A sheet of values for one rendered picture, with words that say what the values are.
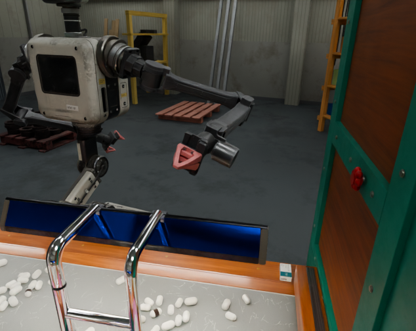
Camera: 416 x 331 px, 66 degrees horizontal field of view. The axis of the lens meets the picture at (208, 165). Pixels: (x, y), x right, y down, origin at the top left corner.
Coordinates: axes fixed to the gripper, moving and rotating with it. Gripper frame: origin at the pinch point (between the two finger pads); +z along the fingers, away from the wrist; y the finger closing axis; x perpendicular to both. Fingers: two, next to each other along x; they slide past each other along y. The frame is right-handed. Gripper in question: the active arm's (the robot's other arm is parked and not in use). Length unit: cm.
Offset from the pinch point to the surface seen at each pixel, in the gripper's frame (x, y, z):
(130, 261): -4.9, 7.2, 24.1
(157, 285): -4.6, 46.7, -6.8
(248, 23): 159, 11, -705
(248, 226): -20.7, 1.8, 5.8
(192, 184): 42, 143, -217
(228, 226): -17.0, 3.4, 6.7
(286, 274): -39, 30, -21
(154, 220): -2.9, 6.8, 12.4
